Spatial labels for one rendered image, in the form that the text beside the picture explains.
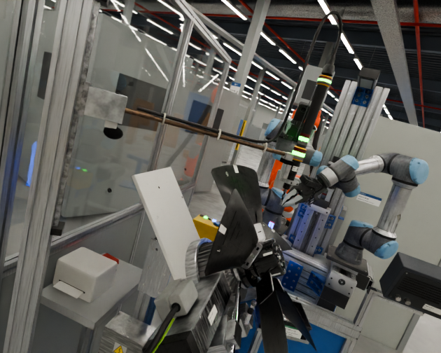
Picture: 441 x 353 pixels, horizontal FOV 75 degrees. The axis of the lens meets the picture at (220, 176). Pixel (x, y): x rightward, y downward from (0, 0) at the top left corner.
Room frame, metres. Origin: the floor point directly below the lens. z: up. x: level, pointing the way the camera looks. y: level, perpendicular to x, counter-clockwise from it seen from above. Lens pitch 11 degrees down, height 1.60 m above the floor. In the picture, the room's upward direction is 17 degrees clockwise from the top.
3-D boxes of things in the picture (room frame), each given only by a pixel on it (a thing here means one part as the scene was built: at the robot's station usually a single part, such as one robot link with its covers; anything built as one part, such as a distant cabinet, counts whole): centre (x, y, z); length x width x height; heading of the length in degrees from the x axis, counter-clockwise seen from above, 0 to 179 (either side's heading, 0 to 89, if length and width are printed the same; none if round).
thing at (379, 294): (1.21, -0.93, 1.04); 0.24 x 0.03 x 0.03; 78
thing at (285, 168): (0.98, -0.22, 1.50); 0.09 x 0.07 x 0.10; 113
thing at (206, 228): (1.40, -0.02, 1.02); 0.16 x 0.10 x 0.11; 78
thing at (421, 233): (2.56, -1.53, 1.10); 1.21 x 0.05 x 2.20; 78
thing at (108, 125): (0.76, 0.31, 1.48); 0.05 x 0.04 x 0.05; 113
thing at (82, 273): (0.92, 0.37, 0.91); 0.17 x 0.16 x 0.11; 78
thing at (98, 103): (0.74, 0.34, 1.54); 0.10 x 0.07 x 0.08; 113
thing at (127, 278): (0.99, 0.33, 0.84); 0.36 x 0.24 x 0.03; 168
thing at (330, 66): (0.99, -0.23, 1.66); 0.04 x 0.04 x 0.46
